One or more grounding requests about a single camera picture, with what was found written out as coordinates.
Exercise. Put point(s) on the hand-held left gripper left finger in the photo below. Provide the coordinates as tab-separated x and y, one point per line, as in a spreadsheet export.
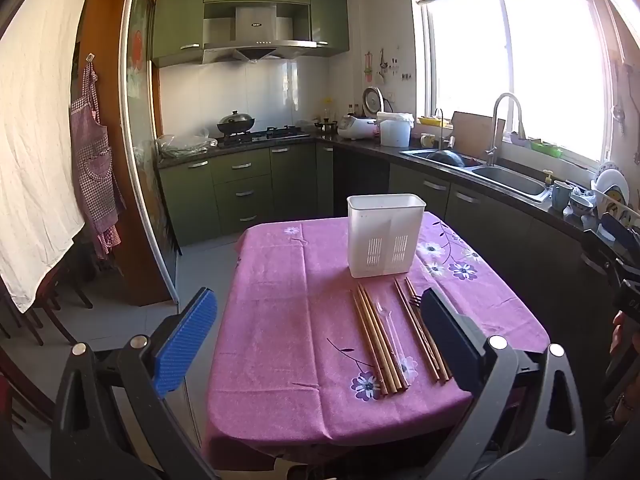
185	345

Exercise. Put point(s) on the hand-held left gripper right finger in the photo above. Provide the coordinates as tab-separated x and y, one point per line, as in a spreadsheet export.
445	340

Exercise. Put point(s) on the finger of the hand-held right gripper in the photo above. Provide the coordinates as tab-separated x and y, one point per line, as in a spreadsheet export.
602	250
622	227

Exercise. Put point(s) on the clear plastic spoon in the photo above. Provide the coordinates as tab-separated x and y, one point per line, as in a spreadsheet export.
397	345

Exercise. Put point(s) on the dark metal fork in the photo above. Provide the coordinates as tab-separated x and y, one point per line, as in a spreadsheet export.
415	302

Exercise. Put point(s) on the white plastic utensil holder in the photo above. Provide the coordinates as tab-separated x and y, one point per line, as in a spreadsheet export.
365	230

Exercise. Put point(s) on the person's right forearm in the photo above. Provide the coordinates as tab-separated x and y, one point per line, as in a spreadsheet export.
622	390

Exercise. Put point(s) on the person's right hand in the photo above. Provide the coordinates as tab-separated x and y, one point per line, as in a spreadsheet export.
620	332

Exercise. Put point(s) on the dish rack with plates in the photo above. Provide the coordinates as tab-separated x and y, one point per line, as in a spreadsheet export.
615	190

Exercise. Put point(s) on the patterned ceramic bowl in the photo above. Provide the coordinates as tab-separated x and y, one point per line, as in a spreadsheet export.
581	206

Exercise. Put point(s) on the grey blue mug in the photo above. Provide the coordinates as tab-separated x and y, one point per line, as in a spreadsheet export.
561	196

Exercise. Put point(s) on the purple floral tablecloth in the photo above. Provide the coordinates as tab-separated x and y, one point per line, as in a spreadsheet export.
280	310

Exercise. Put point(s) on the green plastic container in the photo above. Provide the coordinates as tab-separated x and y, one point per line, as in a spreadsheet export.
546	147

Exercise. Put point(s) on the steel double sink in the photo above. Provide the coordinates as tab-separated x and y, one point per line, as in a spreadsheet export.
505	177

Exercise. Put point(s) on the dark wooden chair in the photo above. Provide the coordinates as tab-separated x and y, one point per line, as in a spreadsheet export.
20	400
45	305

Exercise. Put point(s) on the steel kitchen faucet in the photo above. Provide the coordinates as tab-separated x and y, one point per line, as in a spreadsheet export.
495	130

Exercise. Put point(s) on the green lower kitchen cabinets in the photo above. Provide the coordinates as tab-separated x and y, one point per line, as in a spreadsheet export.
240	190

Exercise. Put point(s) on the green kitchen cabinets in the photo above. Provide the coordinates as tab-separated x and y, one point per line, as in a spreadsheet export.
177	20
240	190

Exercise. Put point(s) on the wooden cutting board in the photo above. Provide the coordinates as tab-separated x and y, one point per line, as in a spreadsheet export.
472	135

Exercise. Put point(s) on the black pan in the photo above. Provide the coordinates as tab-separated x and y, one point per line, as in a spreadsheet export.
447	157

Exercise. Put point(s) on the kitchen window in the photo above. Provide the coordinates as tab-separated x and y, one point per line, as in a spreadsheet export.
550	60

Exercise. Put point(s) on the white mug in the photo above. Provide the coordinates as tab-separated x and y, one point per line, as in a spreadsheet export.
427	140

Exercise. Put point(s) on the clear plastic bag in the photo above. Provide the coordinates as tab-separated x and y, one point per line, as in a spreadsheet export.
182	144

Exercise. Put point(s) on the pink checked apron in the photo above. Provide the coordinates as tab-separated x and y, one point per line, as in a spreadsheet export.
92	160

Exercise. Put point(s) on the yellow tray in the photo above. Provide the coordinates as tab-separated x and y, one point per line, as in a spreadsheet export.
434	121

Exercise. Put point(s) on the white lidded bucket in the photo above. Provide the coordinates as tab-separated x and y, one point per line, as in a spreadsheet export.
394	132

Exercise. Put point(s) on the black wok with lid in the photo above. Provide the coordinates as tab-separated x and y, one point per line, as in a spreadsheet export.
236	121

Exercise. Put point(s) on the white rice cooker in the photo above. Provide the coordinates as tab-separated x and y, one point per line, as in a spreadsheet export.
356	127

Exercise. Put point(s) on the black gas stove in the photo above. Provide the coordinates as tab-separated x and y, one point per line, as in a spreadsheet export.
280	134

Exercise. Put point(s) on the floral glass sliding door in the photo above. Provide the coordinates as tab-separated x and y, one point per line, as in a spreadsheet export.
145	110

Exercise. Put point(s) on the round silver appliance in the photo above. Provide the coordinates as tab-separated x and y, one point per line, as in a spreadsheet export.
372	99

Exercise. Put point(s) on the white hanging cloth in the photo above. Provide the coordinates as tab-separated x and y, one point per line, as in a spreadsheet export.
35	135

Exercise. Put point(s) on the green upper kitchen cabinets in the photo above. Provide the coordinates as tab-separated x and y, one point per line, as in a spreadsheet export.
177	20

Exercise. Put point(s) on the steel range hood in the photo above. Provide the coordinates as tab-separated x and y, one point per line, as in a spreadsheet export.
255	25

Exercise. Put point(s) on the hanging wall ornaments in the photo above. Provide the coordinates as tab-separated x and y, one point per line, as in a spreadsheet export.
382	67

